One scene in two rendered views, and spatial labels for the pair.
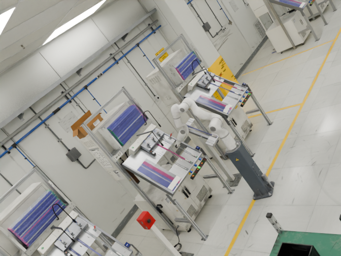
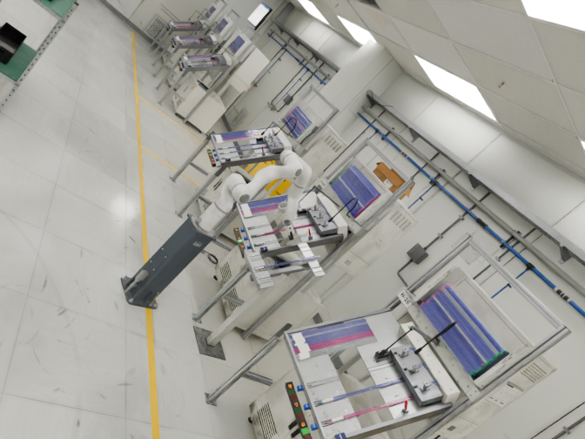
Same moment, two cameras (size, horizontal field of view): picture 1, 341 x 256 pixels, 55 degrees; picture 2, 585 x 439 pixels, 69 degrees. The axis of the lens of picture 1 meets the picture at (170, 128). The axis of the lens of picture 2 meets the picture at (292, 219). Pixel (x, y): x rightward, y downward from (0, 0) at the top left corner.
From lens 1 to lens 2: 4.85 m
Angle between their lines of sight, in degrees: 85
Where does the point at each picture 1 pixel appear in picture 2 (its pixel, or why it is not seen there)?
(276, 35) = not seen: outside the picture
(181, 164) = (260, 228)
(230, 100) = (316, 370)
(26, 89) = (518, 185)
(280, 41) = not seen: outside the picture
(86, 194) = (367, 274)
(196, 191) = (239, 287)
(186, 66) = (453, 317)
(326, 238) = not seen: outside the picture
